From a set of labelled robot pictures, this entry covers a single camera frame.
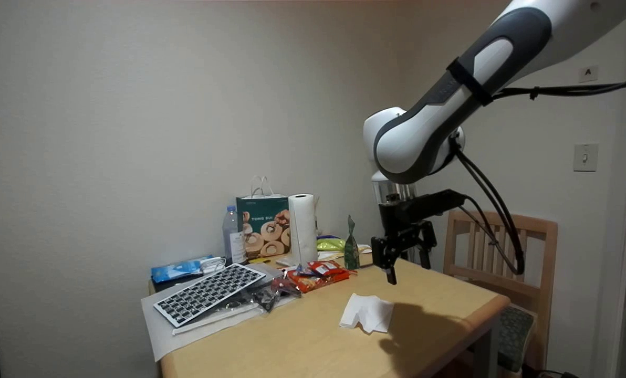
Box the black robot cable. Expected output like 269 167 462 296
446 67 626 277

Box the wooden slatted chair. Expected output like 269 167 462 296
444 208 562 375

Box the dark foil wrapper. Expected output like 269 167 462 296
251 282 287 316

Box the grey chair cushion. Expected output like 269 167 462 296
494 304 538 375

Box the large red snack packet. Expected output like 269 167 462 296
285 268 353 294

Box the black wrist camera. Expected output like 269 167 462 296
388 188 469 221

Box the clear plastic water bottle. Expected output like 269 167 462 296
220 203 248 268

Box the black white checkerboard panel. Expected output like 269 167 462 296
152 262 267 331

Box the white paper towel roll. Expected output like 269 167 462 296
285 191 319 268

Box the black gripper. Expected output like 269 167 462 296
369 198 440 285

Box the green bottle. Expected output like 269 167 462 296
343 215 362 271

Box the blue tissue pack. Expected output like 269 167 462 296
150 254 227 293

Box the white paper towel cloth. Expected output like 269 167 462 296
338 293 392 336

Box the green printed paper bag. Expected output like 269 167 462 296
235 186 292 261

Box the yellow green packet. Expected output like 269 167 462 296
315 237 349 254

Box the white wall light switch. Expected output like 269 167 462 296
572 144 600 175

